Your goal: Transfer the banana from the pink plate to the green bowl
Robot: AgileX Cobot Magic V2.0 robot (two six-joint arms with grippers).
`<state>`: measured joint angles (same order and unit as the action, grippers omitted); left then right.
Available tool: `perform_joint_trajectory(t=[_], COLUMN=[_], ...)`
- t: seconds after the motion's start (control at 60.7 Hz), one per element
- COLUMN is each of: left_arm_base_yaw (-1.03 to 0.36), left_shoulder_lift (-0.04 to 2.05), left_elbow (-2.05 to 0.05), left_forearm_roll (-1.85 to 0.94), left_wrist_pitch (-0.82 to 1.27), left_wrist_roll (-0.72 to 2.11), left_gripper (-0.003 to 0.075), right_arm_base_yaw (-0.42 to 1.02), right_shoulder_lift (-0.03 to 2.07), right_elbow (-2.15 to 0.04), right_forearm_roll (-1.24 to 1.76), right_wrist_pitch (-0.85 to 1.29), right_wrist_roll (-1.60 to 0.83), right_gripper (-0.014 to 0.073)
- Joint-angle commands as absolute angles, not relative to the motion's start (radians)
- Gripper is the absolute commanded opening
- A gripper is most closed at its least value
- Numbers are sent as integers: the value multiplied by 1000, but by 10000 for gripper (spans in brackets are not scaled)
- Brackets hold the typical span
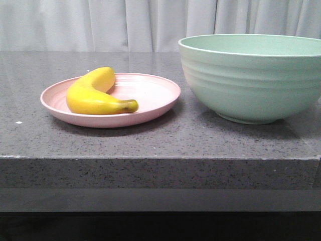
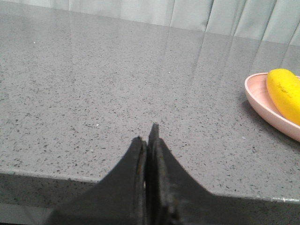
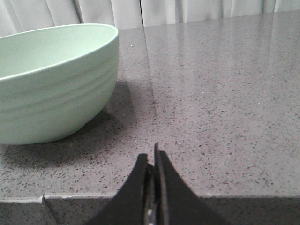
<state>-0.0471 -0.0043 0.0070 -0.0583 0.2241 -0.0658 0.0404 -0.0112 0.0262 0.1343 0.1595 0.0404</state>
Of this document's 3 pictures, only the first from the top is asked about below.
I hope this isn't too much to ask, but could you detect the yellow banana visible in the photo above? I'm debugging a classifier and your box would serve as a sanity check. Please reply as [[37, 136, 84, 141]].
[[66, 67, 138, 115]]

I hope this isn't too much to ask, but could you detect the pink plate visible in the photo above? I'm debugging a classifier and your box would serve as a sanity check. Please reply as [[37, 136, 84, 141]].
[[41, 73, 181, 128]]

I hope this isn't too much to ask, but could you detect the green ribbed bowl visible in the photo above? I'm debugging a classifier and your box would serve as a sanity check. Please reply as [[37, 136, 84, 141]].
[[178, 34, 320, 125]]

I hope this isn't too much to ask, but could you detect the white curtain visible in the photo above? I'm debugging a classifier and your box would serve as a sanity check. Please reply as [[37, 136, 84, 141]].
[[1, 1, 320, 52]]

